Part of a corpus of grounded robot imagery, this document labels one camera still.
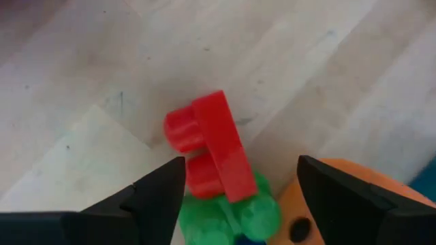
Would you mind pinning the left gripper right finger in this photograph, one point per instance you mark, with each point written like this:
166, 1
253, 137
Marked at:
357, 217

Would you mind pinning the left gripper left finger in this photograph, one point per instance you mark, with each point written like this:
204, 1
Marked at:
102, 228

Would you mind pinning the orange foam die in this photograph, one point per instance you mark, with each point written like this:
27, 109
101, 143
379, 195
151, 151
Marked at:
286, 207

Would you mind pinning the teal plastic bin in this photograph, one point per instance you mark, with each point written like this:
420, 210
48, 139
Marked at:
425, 183

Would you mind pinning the green big-stud toy block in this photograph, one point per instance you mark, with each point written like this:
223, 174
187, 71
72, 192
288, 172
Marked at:
259, 214

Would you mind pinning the red toy block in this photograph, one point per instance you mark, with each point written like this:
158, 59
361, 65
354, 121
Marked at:
218, 136

